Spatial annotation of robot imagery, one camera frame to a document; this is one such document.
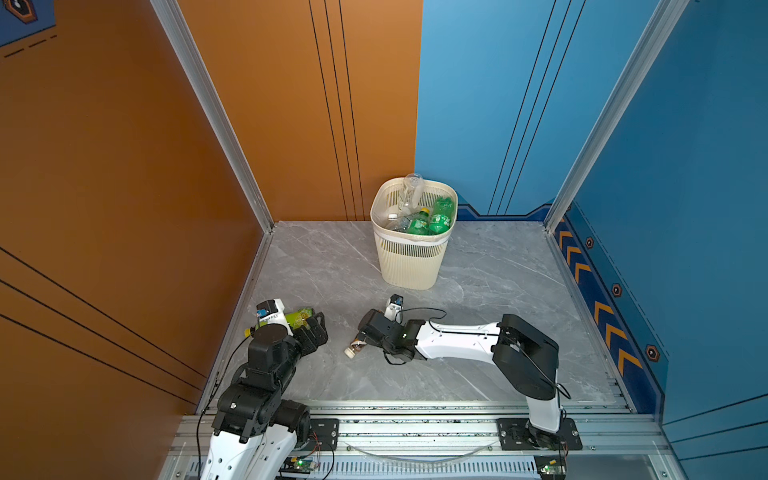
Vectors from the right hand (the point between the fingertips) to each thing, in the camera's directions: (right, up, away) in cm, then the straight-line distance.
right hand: (368, 334), depth 87 cm
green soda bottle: (+21, +34, -3) cm, 41 cm away
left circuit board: (-15, -27, -16) cm, 35 cm away
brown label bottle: (-4, -4, -2) cm, 5 cm away
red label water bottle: (+10, +33, +4) cm, 34 cm away
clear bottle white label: (+13, +42, +6) cm, 45 cm away
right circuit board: (+45, -27, -16) cm, 55 cm away
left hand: (-13, +8, -15) cm, 21 cm away
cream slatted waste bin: (+12, +21, -1) cm, 25 cm away
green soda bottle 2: (+15, +32, 0) cm, 35 cm away
